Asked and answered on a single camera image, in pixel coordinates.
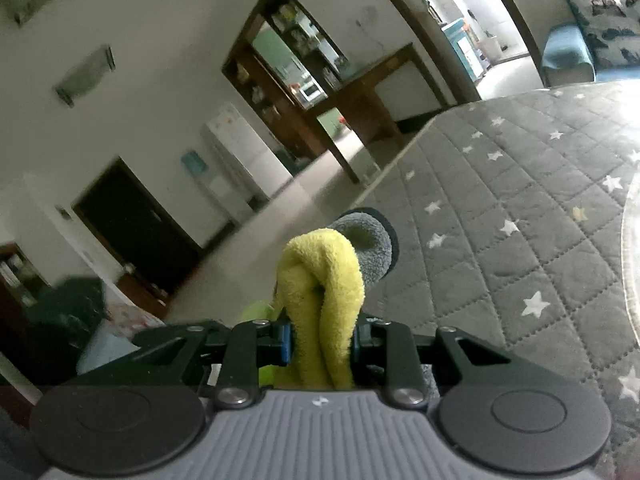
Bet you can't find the yellow grey cleaning cloth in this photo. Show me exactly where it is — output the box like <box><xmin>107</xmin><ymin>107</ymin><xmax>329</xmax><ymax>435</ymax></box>
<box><xmin>241</xmin><ymin>207</ymin><xmax>399</xmax><ymax>391</ymax></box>

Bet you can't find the dark doorway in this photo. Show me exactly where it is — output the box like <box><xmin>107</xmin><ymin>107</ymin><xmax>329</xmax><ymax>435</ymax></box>
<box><xmin>73</xmin><ymin>157</ymin><xmax>204</xmax><ymax>318</ymax></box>

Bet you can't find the white water dispenser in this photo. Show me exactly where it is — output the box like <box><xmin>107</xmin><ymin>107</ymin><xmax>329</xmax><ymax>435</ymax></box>
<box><xmin>180</xmin><ymin>150</ymin><xmax>253</xmax><ymax>226</ymax></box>

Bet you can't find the grey star quilted table cover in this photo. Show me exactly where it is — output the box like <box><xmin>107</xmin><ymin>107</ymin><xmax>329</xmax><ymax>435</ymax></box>
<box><xmin>360</xmin><ymin>80</ymin><xmax>639</xmax><ymax>479</ymax></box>

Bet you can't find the white refrigerator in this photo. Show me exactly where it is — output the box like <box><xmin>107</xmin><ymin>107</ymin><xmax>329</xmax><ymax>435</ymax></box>
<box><xmin>202</xmin><ymin>102</ymin><xmax>292</xmax><ymax>202</ymax></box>

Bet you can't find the white microwave oven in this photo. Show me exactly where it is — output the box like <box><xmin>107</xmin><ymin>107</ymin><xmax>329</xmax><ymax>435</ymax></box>
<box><xmin>299</xmin><ymin>80</ymin><xmax>326</xmax><ymax>106</ymax></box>

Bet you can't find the dark wooden table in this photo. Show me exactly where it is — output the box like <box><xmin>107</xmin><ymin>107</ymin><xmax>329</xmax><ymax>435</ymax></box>
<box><xmin>303</xmin><ymin>42</ymin><xmax>449</xmax><ymax>184</ymax></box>

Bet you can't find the dark wooden shelf unit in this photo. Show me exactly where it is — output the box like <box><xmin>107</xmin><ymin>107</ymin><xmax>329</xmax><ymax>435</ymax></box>
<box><xmin>221</xmin><ymin>0</ymin><xmax>337</xmax><ymax>174</ymax></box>

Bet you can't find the blue white cabinet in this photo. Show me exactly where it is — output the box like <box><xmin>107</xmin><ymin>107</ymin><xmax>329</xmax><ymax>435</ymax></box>
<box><xmin>442</xmin><ymin>18</ymin><xmax>485</xmax><ymax>82</ymax></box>

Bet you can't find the white bucket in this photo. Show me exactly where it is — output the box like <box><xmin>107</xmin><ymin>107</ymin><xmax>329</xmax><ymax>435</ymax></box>
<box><xmin>478</xmin><ymin>36</ymin><xmax>502</xmax><ymax>63</ymax></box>

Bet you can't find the blue sofa armrest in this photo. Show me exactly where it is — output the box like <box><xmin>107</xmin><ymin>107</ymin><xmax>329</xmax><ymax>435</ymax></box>
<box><xmin>540</xmin><ymin>23</ymin><xmax>596</xmax><ymax>88</ymax></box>

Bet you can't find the butterfly pattern cushion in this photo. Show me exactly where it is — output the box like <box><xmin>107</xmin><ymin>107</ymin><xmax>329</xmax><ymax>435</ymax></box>
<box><xmin>568</xmin><ymin>0</ymin><xmax>639</xmax><ymax>68</ymax></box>

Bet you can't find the wall picture frame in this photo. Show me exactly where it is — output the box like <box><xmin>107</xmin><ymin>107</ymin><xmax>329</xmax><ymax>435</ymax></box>
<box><xmin>54</xmin><ymin>44</ymin><xmax>116</xmax><ymax>107</ymax></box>

